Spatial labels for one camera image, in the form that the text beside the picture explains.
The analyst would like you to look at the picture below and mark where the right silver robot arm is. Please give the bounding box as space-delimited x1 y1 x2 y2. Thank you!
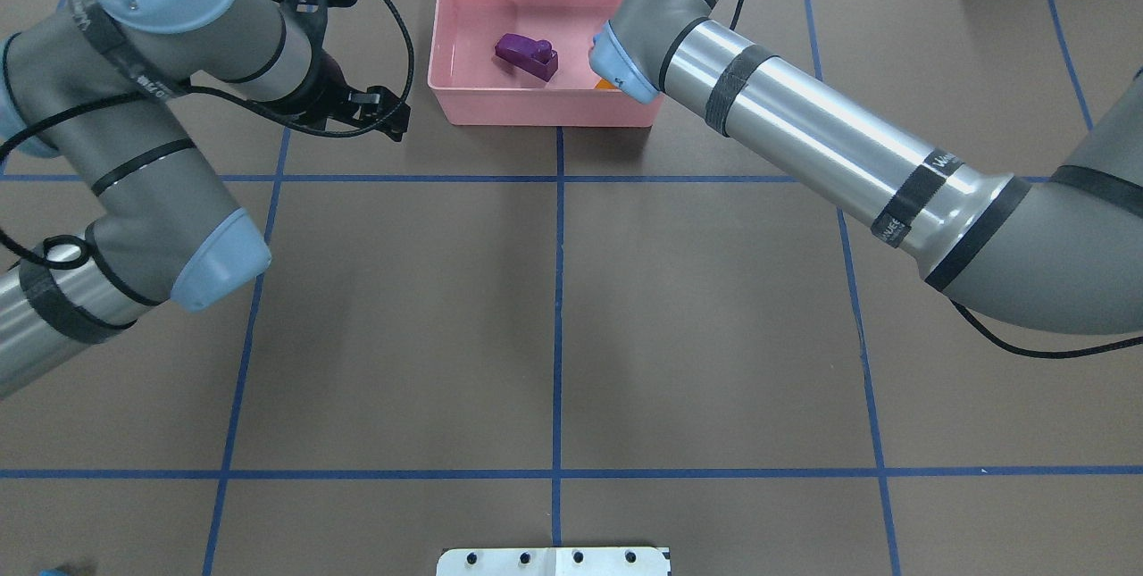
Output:
589 0 1142 335

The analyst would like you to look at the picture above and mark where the pink plastic box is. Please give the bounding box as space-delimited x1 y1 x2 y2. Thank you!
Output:
426 0 662 128

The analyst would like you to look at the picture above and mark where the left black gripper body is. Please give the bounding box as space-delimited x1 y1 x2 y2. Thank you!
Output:
286 48 369 133

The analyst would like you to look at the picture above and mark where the purple toy block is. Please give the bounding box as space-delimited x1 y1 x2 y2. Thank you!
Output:
494 32 559 82

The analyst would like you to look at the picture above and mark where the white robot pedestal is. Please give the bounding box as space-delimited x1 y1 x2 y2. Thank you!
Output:
434 545 672 575

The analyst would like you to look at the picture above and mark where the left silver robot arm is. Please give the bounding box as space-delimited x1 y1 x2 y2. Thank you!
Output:
3 0 411 397

